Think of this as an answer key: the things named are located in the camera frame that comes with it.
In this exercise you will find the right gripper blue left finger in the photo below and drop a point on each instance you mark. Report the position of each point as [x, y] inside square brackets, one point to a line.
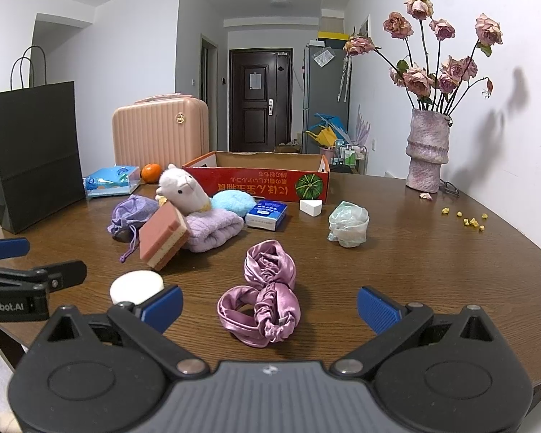
[158, 308]

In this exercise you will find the dried pink roses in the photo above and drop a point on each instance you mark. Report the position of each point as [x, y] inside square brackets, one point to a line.
[431, 79]

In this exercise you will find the pink satin scrunchie bonnet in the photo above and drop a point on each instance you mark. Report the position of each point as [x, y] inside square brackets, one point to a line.
[265, 309]

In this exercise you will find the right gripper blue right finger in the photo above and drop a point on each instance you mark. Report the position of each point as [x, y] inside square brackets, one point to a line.
[381, 312]

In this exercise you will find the light blue round puff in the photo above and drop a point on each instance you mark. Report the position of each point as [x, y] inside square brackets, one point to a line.
[237, 201]

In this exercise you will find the dark brown entrance door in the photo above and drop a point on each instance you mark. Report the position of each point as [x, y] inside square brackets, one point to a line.
[260, 99]

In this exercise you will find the wire trolley with bottles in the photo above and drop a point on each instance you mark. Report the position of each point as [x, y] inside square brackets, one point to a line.
[349, 159]

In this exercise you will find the pink layered sponge block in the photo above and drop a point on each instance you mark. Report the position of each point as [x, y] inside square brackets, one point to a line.
[162, 236]

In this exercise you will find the white alpaca plush toy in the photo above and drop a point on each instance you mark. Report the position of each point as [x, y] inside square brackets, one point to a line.
[182, 190]

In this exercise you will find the lavender towel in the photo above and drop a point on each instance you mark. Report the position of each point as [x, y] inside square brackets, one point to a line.
[211, 229]

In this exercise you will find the red cardboard box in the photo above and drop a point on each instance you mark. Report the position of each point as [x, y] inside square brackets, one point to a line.
[286, 177]

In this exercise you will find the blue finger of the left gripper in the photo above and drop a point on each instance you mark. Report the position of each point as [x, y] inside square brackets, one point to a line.
[11, 248]
[55, 276]

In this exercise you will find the white round sponge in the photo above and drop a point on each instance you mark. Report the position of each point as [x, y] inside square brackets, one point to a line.
[136, 287]

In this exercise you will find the pink ribbed suitcase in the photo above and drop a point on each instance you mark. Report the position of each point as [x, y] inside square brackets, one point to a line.
[162, 129]

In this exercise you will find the grey refrigerator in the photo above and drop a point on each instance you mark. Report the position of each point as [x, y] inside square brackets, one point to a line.
[322, 77]

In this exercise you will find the yellow box on refrigerator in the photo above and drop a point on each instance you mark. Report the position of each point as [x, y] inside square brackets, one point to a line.
[329, 35]

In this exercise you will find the white wedge sponge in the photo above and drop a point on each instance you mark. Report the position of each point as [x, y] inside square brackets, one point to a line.
[312, 208]

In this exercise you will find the pink textured vase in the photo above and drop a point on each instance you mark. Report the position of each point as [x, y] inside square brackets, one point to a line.
[428, 149]

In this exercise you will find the orange tangerine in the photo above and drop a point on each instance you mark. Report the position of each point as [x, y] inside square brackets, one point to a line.
[151, 173]

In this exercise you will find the lilac drawstring pouch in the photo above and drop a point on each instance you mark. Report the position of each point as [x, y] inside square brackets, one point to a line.
[127, 218]

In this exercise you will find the crumpled pale green plastic bag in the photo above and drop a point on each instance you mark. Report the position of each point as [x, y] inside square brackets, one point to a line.
[348, 224]

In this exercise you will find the eyeglasses behind vase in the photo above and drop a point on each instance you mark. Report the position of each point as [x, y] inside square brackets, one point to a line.
[448, 188]

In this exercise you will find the black paper shopping bag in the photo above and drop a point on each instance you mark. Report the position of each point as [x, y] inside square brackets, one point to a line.
[40, 167]

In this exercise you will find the blue tissue pack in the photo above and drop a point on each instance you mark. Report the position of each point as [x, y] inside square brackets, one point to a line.
[114, 181]

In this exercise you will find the blue white small box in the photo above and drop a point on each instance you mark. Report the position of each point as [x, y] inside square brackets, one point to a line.
[266, 215]

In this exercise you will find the yellow crumbs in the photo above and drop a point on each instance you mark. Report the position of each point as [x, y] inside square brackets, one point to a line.
[471, 222]

